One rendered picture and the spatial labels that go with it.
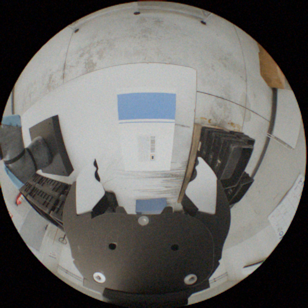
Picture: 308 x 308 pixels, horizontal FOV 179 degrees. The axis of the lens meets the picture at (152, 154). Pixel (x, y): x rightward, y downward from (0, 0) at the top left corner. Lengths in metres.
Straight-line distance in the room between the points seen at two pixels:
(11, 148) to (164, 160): 0.49
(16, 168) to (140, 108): 0.45
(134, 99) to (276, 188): 2.69
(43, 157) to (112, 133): 0.33
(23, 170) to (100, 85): 0.40
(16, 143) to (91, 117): 0.30
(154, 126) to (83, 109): 0.25
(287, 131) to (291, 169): 0.69
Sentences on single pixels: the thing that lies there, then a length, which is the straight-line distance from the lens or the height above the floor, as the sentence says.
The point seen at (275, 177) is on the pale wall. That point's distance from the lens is 2.63.
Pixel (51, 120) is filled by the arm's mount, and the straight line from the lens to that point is 0.45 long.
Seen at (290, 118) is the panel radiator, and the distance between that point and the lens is 2.47.
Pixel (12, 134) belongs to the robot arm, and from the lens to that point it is 0.41.
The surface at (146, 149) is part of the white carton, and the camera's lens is 0.23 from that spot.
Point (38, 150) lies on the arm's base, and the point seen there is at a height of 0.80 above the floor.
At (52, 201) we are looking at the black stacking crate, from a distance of 0.61.
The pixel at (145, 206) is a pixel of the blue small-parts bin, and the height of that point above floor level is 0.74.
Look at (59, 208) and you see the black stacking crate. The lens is 0.55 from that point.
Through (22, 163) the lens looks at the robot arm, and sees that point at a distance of 0.45.
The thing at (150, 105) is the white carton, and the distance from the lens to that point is 0.21.
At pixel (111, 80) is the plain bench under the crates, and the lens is 0.33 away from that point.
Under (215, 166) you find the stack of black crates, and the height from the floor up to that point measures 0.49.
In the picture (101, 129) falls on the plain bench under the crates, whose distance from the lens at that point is 0.34.
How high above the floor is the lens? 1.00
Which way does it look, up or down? 61 degrees down
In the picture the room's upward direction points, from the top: 176 degrees clockwise
